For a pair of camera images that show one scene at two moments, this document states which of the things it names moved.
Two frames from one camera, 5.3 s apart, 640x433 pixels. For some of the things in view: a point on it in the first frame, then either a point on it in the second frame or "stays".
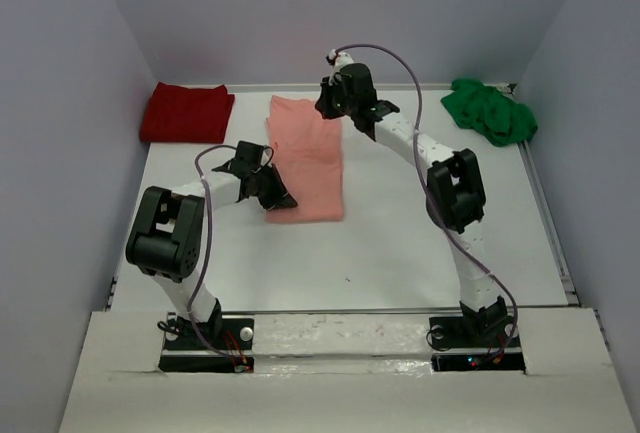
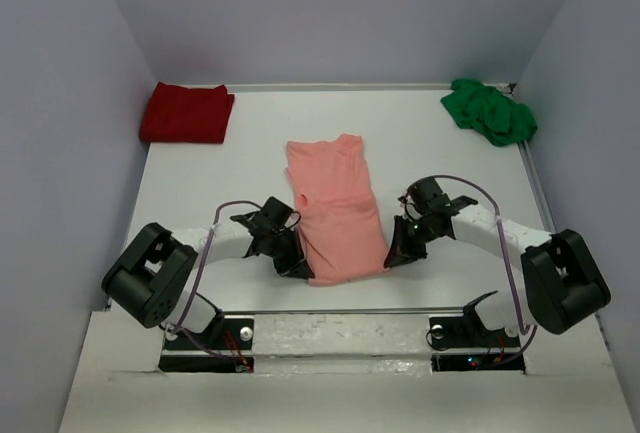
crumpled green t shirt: x=491 y=111 stays
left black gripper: x=267 y=187 → x=282 y=249
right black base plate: x=475 y=344 stays
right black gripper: x=327 y=104 → x=413 y=236
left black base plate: x=217 y=345 stays
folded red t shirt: x=185 y=115 stays
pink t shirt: x=307 y=156 → x=338 y=210
